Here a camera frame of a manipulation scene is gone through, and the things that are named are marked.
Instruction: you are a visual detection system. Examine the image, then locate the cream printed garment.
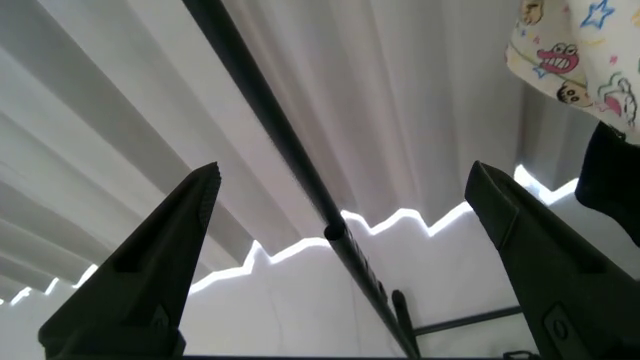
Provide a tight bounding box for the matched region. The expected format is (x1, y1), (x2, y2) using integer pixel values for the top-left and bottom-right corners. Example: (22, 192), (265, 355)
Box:
(504, 0), (640, 146)

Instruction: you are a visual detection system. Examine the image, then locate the black clothes rack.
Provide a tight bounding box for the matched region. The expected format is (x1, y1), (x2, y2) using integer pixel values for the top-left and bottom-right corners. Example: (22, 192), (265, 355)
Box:
(180, 0), (544, 360)

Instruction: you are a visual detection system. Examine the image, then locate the black garment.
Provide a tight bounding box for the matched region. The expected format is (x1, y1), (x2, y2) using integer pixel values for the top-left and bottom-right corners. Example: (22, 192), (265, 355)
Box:
(573, 121), (640, 247)

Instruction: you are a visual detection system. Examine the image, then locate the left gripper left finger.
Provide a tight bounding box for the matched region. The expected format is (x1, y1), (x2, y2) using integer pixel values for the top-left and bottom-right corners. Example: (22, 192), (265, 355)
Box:
(38, 161), (222, 359)

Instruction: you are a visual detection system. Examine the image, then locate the white curtain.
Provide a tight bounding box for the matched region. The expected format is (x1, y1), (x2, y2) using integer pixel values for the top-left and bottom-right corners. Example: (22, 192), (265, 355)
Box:
(0, 0), (601, 306)

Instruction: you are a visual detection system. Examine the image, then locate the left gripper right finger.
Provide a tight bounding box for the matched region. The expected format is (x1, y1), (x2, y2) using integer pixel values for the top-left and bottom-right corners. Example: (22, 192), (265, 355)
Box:
(463, 159), (640, 360)

